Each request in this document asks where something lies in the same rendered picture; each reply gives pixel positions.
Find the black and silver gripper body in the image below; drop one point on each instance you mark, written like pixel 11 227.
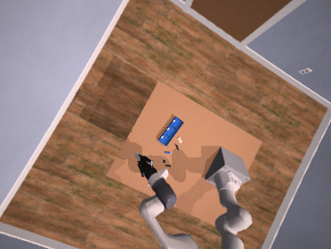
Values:
pixel 151 170

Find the blue three-compartment bin rack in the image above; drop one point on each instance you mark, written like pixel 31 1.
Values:
pixel 171 131

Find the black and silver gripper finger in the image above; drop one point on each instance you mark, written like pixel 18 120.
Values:
pixel 144 159
pixel 141 166

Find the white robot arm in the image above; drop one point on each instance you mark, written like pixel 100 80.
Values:
pixel 235 219

